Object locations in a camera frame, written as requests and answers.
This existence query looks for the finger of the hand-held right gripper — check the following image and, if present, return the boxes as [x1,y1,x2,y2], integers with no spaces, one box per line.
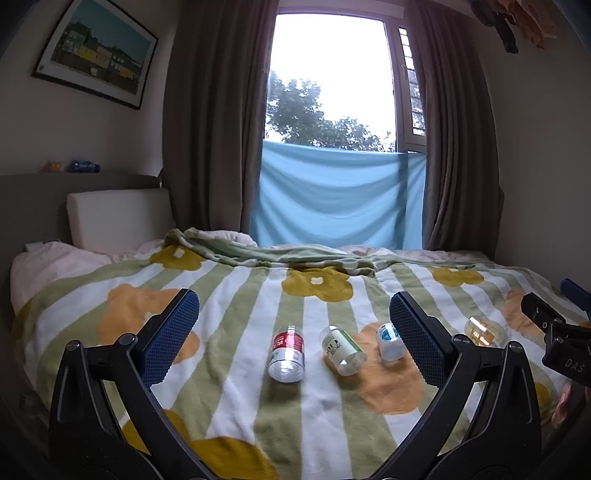
[560,278,591,306]
[521,292,567,331]

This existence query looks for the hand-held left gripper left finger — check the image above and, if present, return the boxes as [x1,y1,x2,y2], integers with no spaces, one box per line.
[48,288,218,480]

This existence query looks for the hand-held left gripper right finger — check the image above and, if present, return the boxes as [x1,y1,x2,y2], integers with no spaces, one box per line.
[369,291,543,480]

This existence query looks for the blue label clear cup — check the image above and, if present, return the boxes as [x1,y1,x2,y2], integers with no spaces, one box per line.
[375,322,405,362]

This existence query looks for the amber clear cup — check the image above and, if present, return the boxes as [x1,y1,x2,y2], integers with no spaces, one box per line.
[464,316,509,348]

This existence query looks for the green label clear cup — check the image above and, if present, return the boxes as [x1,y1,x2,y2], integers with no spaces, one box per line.
[320,325,368,377]

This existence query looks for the red label clear cup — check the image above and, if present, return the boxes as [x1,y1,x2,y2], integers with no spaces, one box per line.
[268,324,307,384]

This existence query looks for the person's right hand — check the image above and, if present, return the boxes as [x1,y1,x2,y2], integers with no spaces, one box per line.
[551,382,591,428]

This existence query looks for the striped floral blanket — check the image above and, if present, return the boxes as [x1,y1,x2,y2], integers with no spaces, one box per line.
[14,228,591,480]

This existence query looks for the white cushion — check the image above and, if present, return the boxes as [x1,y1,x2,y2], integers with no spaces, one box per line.
[66,188,175,254]

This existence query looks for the pale pink duvet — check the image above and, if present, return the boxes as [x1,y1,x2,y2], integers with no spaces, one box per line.
[10,239,160,311]

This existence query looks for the light blue hanging cloth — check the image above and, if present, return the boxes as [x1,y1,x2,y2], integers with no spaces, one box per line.
[249,141,428,250]

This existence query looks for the brown curtain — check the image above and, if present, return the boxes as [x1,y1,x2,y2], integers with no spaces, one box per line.
[161,0,280,245]
[406,0,505,252]

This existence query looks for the grey headboard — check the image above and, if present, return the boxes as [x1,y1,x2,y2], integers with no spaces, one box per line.
[0,172,171,278]

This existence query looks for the blue toy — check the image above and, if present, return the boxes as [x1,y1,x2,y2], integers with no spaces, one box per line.
[66,159,102,175]

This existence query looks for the open window sash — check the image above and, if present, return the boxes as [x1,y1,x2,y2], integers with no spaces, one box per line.
[385,18,428,153]

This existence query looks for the tree outside window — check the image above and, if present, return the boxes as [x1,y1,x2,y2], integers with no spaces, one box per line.
[265,71,398,153]

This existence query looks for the orange hanging cloth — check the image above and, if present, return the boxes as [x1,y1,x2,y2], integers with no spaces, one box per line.
[489,0,562,49]

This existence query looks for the dark hanging object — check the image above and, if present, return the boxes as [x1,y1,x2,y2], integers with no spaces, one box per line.
[471,0,520,54]

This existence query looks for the framed wall picture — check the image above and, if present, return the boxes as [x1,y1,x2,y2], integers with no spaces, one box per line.
[31,0,159,111]

